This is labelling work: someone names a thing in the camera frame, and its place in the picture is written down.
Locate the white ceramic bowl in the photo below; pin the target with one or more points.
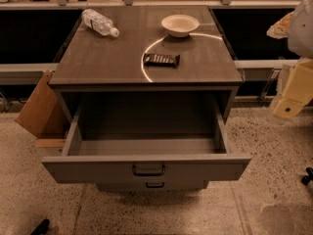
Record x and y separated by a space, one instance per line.
180 25

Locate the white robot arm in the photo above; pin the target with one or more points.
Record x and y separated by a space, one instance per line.
297 28

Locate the metal railing frame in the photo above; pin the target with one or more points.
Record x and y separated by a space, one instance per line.
33 31

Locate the dark chocolate bar wrapper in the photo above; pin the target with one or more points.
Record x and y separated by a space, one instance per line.
161 60

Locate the grey top drawer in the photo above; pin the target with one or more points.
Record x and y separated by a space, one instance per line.
125 137

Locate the lower grey drawer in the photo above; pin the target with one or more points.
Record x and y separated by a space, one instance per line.
152 186

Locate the grey drawer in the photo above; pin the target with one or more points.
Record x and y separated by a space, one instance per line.
125 137
152 186

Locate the black object on floor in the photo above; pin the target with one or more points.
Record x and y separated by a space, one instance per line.
42 228

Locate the clear plastic water bottle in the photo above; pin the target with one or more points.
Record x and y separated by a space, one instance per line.
99 23

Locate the brown cardboard piece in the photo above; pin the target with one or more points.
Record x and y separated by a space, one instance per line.
43 117

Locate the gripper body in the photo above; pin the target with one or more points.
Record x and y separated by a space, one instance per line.
302 33

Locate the black chair caster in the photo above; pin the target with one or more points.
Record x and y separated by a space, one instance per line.
308 177

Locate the grey drawer cabinet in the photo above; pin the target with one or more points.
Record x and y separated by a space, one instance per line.
96 64

